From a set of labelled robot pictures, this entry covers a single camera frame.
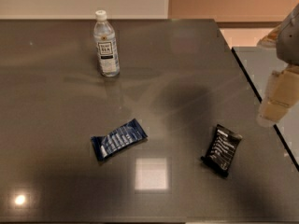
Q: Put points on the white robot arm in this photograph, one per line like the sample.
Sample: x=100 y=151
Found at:
x=287 y=46

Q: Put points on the clear plastic water bottle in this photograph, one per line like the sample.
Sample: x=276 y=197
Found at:
x=105 y=40

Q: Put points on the black rxbar wrapper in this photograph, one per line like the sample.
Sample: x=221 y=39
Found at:
x=221 y=151

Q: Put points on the blue rxbar wrapper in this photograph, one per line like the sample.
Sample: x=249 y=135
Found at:
x=123 y=137

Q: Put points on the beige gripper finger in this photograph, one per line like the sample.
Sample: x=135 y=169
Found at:
x=269 y=41
x=281 y=94

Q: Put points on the grey side table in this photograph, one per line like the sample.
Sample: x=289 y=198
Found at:
x=261 y=68

